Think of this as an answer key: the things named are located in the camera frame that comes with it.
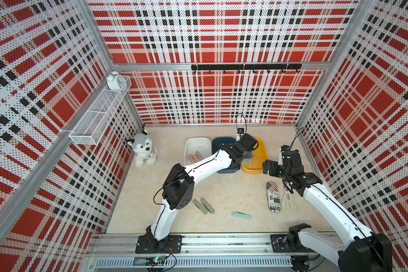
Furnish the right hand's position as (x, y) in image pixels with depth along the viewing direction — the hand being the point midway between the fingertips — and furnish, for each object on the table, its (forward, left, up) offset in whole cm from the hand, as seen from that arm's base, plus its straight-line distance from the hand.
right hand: (273, 165), depth 83 cm
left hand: (+9, +12, +1) cm, 15 cm away
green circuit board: (-38, +54, -13) cm, 67 cm away
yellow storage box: (+16, 0, -16) cm, 23 cm away
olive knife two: (-15, +33, -14) cm, 39 cm away
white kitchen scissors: (-13, -8, -15) cm, 21 cm away
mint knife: (-20, +17, -15) cm, 30 cm away
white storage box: (+22, +41, -15) cm, 49 cm away
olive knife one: (-16, +37, -14) cm, 42 cm away
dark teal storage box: (+23, +29, -11) cm, 39 cm away
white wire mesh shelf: (+22, +95, +10) cm, 98 cm away
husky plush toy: (+9, +67, -1) cm, 68 cm away
